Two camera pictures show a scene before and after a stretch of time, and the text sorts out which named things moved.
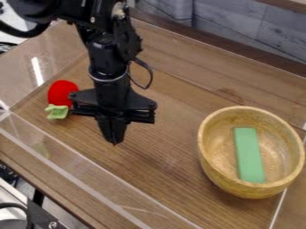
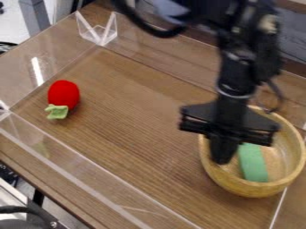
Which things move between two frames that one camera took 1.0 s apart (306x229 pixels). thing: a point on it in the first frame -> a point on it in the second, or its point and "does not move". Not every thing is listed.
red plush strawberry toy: x=59 y=92 does not move
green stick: x=248 y=156 does not move
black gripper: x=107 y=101 -> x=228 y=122
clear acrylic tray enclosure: x=145 y=182 does not move
